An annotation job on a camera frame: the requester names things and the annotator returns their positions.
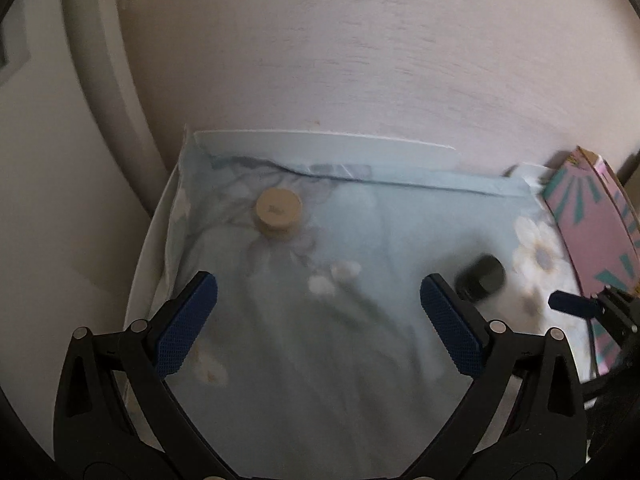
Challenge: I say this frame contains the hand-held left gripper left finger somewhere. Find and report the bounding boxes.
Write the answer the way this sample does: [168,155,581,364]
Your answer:
[52,270,241,480]

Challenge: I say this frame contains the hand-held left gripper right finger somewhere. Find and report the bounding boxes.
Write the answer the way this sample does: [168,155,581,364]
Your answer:
[400,273,588,480]

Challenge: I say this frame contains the grey curved frame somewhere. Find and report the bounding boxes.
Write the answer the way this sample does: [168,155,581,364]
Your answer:
[60,0,168,216]

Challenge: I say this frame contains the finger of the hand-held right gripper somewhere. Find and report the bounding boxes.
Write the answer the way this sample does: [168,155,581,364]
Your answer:
[548,285,640,346]

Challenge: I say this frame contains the round wooden lid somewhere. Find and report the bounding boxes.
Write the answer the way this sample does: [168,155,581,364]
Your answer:
[255,187,304,234]

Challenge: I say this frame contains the black round cap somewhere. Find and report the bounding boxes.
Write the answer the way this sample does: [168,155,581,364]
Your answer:
[454,254,506,304]

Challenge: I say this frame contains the light blue floral cloth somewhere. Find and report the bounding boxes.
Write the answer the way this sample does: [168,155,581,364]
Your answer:
[160,132,601,480]

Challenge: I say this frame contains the white desktop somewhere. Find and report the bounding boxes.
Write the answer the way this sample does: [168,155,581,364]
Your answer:
[122,129,551,361]

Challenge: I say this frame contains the pink patterned cardboard box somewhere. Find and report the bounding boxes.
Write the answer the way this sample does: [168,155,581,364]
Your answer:
[542,146,640,377]

